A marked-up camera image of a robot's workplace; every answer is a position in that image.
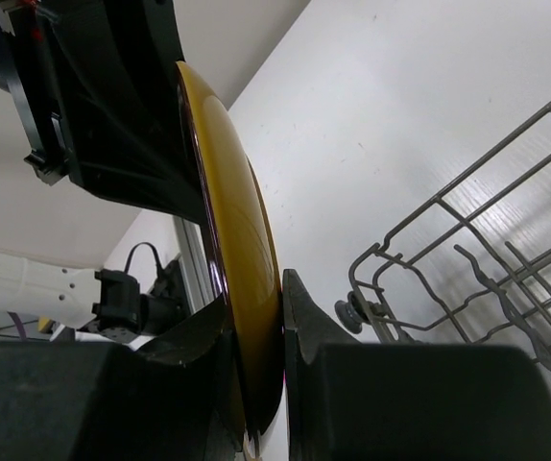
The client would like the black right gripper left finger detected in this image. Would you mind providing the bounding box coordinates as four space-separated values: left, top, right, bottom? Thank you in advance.
0 300 237 460

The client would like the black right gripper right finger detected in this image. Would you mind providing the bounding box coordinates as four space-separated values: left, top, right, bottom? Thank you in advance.
282 269 551 460

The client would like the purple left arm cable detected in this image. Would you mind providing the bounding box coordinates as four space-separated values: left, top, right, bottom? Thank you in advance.
6 309 65 342

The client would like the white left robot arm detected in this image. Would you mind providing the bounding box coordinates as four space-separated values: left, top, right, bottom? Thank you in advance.
0 1 206 334

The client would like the yellow brown patterned plate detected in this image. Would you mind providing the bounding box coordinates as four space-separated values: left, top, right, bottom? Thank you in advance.
177 61 284 447

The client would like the aluminium front rail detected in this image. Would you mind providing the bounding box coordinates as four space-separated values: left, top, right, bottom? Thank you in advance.
173 216 213 313

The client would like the grey wire dish rack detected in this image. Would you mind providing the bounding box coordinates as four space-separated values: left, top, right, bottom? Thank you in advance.
334 100 551 389

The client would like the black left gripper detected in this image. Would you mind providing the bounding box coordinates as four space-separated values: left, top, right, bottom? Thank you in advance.
0 1 207 225

